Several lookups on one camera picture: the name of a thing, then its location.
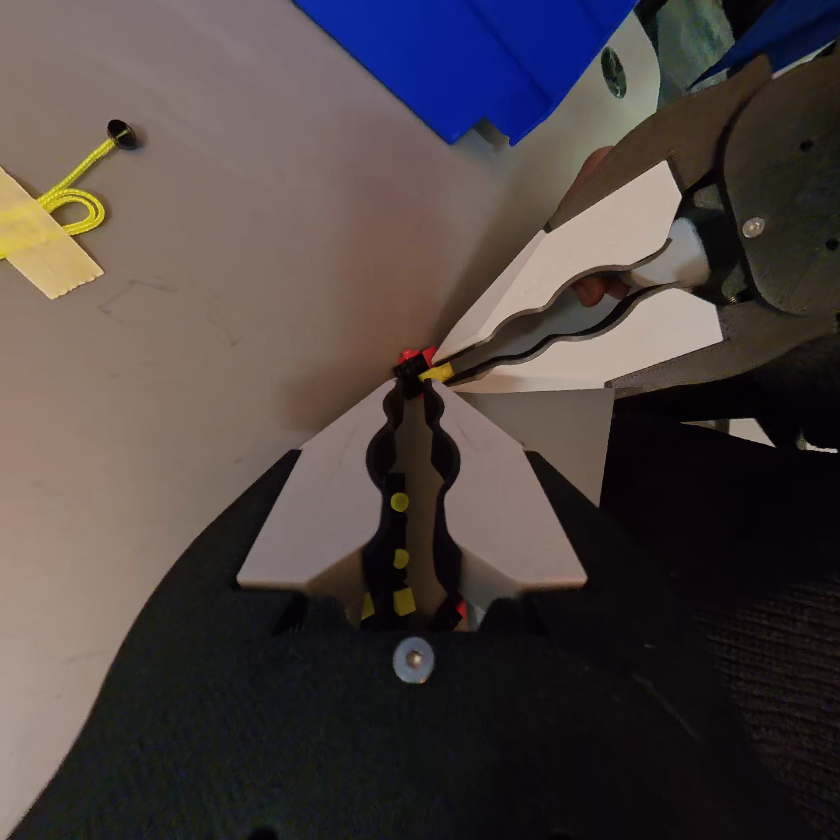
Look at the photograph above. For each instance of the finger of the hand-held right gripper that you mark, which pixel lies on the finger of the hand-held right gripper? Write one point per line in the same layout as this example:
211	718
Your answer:
643	341
590	236

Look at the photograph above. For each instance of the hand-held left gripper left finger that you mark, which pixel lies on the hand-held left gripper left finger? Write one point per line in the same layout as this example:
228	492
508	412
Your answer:
315	518

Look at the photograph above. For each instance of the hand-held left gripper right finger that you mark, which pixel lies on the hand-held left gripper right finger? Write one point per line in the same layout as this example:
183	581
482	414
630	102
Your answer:
512	518

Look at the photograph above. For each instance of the black yellow lego spider model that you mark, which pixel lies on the black yellow lego spider model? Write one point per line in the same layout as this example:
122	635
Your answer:
399	502

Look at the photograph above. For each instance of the yellow lego plate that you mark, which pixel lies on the yellow lego plate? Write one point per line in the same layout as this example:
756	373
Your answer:
436	374

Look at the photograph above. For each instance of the small black red lego assembly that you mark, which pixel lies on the small black red lego assembly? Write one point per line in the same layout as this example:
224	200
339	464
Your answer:
410	371

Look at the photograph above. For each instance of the person's right hand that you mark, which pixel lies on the person's right hand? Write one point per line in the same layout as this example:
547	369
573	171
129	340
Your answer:
594	289

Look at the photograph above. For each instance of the blue plastic crate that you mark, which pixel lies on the blue plastic crate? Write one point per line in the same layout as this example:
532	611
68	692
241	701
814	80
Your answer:
787	46

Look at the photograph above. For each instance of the blue plastic bin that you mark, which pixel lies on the blue plastic bin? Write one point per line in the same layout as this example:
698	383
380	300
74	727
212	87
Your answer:
459	59

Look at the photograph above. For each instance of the person's dark knitted sweater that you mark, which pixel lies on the person's dark knitted sweater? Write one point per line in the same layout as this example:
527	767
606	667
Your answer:
735	623

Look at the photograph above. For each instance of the pale masking tape strip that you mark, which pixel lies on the pale masking tape strip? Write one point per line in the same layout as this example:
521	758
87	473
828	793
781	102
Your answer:
52	262

